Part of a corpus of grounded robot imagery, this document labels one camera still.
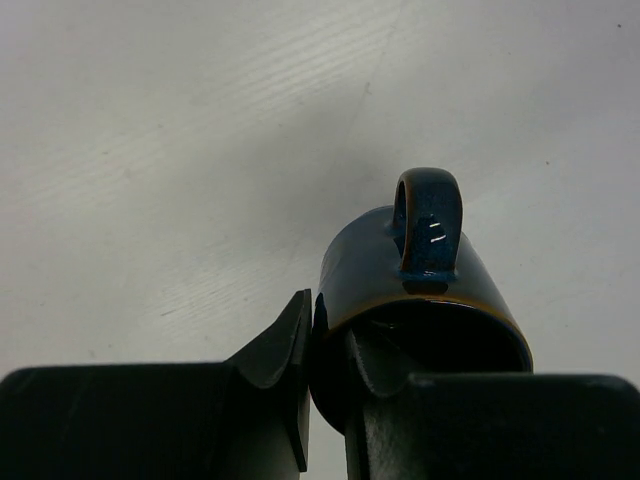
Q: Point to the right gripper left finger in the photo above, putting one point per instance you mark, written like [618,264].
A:
[243,418]

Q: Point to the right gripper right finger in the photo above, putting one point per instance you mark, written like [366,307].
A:
[407,423]

